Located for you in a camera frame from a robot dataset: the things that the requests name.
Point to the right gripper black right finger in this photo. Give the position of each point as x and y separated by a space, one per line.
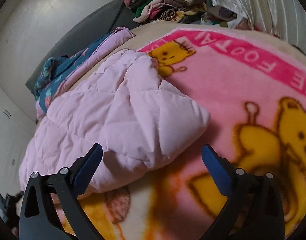
253 209

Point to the pile of folded clothes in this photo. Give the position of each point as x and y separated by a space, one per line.
187 12

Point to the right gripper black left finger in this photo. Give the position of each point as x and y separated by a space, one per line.
50 208

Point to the teal floral quilt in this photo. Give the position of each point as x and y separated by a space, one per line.
60 73

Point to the white satin curtain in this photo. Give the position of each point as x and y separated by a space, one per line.
283 18

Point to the white wardrobe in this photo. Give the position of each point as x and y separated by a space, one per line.
16 130

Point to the grey headboard cushion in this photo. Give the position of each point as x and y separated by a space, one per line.
100 22

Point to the light pink quilted jacket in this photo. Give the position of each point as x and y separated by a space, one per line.
141 121

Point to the pink cartoon fleece blanket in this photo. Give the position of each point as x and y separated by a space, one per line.
255 92

